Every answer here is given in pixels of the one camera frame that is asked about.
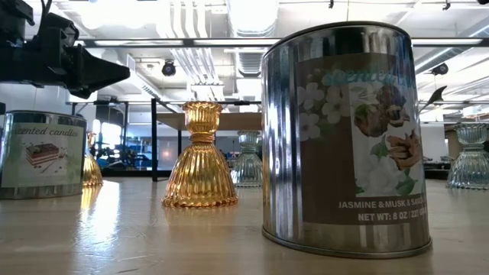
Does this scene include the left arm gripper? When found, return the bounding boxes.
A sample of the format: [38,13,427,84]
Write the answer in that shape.
[25,44,131,100]

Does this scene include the silver candle tin cake label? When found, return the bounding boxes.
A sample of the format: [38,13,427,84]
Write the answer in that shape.
[0,110,88,200]

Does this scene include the amber glass candlestick holder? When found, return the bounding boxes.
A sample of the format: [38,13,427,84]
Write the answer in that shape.
[82,131,104,187]
[160,100,239,209]

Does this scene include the clear glass candlestick holder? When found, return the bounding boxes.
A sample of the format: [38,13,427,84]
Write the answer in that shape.
[445,122,489,191]
[230,130,264,188]

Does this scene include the silver candle tin jasmine label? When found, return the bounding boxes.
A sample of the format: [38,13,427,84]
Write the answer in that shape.
[261,21,433,260]

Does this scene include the snake plant in white pot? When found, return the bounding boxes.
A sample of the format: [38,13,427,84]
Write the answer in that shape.
[419,85,448,114]

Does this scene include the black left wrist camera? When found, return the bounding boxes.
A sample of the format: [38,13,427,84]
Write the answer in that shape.
[36,12,80,53]

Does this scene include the wooden shelf with black frame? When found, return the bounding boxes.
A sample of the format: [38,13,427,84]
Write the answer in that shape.
[151,97,264,183]

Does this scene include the black aluminium frame rail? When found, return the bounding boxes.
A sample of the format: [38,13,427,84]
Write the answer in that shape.
[99,167,450,180]

